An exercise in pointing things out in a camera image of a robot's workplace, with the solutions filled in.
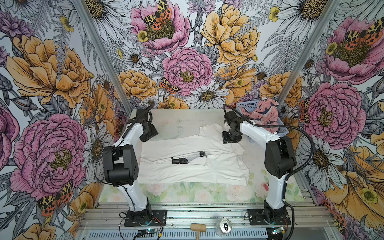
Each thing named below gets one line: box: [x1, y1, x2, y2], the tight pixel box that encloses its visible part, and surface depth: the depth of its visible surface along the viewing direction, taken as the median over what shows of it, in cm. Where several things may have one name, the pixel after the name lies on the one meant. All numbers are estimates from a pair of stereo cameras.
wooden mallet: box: [190, 223, 207, 240], surface depth 72 cm
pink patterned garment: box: [241, 98, 279, 133], surface depth 115 cm
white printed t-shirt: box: [138, 123, 250, 186], surface depth 94 cm
